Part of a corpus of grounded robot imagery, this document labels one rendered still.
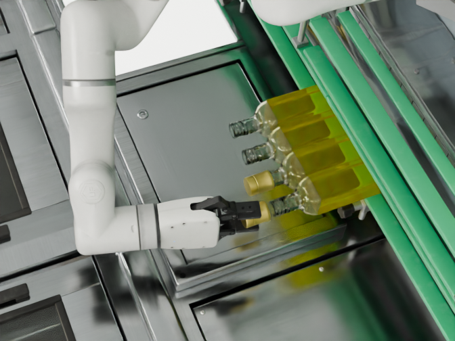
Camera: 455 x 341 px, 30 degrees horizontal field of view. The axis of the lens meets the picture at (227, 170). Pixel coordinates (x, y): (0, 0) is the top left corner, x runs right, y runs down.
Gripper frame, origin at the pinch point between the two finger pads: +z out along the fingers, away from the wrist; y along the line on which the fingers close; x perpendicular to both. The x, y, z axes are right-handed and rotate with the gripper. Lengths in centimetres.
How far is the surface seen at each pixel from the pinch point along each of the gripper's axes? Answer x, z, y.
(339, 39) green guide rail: 25.8, 19.3, 13.7
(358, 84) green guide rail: 15.7, 20.4, 13.6
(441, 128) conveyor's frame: 4.0, 31.1, 15.2
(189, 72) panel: 42.1, -4.6, -11.7
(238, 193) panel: 12.5, 1.3, -12.7
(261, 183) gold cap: 5.7, 3.3, 1.0
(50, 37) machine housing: 55, -32, -12
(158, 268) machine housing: -1.2, -15.3, -13.4
